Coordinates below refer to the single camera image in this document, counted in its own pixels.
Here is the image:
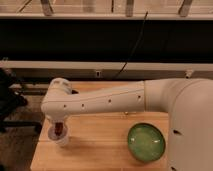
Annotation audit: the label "metal window rail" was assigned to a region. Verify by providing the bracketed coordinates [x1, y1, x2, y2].
[0, 60, 213, 71]

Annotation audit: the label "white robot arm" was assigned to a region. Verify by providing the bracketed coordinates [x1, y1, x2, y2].
[41, 78, 213, 171]

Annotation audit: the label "green glass bowl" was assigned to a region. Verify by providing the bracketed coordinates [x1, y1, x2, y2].
[127, 123, 166, 163]

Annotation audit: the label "black office chair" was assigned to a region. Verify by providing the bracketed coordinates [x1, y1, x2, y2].
[0, 69, 42, 133]

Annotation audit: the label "red pepper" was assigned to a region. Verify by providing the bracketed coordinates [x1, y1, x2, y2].
[55, 122, 63, 136]

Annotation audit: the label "black cable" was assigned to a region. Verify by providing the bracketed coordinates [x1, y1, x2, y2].
[113, 10, 149, 80]

